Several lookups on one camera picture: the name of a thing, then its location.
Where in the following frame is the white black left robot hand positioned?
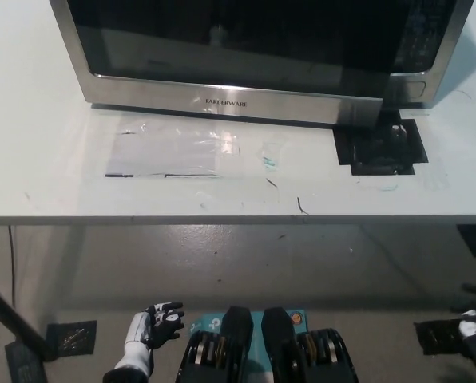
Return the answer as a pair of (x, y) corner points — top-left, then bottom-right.
(125, 301), (186, 351)

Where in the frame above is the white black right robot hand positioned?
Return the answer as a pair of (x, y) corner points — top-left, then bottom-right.
(448, 282), (476, 340)

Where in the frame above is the stainless steel microwave body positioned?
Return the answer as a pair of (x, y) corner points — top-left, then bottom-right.
(381, 0), (475, 111)

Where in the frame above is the black stand leg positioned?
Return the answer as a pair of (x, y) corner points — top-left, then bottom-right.
(0, 274), (58, 362)

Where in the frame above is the clear plastic tape sheet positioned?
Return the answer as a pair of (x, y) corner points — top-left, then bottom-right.
(103, 118), (244, 179)

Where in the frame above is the black tape table cutout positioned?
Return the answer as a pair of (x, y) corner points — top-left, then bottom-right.
(331, 110), (429, 176)

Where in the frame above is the thin black cable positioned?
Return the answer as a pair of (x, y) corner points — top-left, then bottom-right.
(7, 226), (17, 308)

